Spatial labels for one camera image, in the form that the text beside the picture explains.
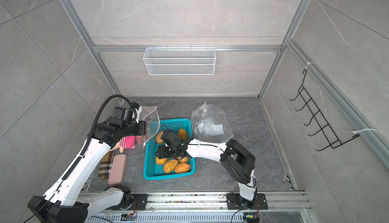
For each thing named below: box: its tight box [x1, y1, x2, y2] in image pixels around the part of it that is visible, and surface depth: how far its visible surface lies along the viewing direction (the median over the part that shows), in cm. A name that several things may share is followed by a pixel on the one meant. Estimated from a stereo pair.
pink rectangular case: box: [107, 154, 128, 186], surface depth 81 cm
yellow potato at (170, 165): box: [164, 159, 179, 174], surface depth 81 cm
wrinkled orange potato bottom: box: [175, 162, 190, 174], surface depth 81 cm
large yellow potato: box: [156, 156, 168, 166], surface depth 80 cm
